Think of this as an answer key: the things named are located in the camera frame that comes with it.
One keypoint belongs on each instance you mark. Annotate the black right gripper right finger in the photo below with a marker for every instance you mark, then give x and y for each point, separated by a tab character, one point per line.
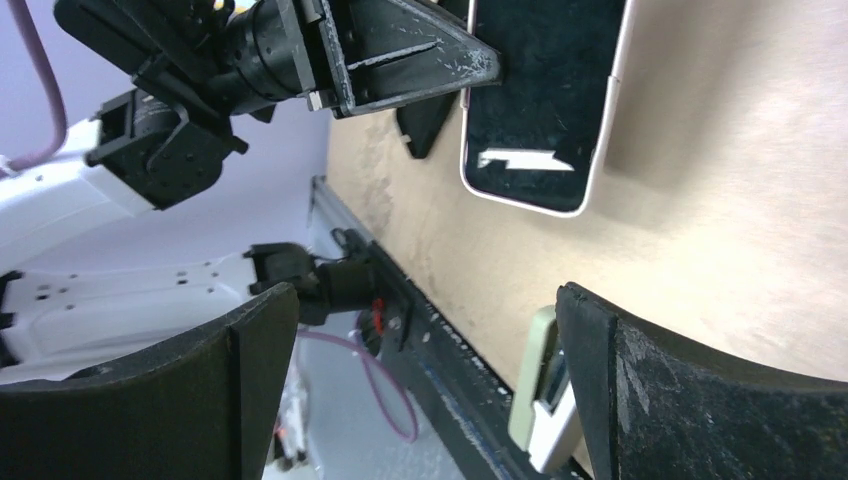
655	404

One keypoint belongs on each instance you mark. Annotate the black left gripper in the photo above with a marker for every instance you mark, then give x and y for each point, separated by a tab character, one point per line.
194	65

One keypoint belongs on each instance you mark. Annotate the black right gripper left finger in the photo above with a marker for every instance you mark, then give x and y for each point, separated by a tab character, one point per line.
199	405

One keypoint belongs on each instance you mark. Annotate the black phone case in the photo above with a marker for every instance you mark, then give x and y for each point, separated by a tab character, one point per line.
421	122

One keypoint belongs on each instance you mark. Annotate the white phone case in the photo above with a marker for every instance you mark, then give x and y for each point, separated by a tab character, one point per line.
599	132

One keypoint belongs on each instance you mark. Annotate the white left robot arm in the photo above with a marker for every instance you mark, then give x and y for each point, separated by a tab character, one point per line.
57	325

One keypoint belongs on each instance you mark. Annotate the white stapler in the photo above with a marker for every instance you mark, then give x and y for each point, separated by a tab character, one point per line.
543	419

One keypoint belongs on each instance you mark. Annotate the black aluminium mounting rail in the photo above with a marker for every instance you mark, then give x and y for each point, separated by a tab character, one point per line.
465	402

